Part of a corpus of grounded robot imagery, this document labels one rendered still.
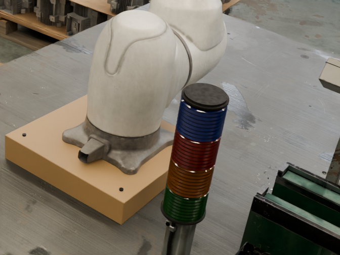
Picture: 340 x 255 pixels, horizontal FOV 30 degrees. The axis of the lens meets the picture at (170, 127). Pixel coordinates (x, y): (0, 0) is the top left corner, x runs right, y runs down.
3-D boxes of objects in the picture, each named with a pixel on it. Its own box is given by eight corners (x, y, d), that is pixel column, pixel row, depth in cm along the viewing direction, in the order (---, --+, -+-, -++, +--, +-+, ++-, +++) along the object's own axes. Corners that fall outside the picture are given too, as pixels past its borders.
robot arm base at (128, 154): (45, 146, 125) (47, 122, 122) (111, 108, 142) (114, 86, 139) (119, 185, 118) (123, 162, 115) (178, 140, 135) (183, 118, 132)
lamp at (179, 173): (217, 183, 86) (223, 157, 84) (195, 205, 81) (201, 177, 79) (181, 165, 88) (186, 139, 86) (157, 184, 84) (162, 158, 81)
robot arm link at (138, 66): (68, 115, 125) (78, 12, 114) (121, 86, 140) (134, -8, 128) (134, 148, 119) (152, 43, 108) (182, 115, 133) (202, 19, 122)
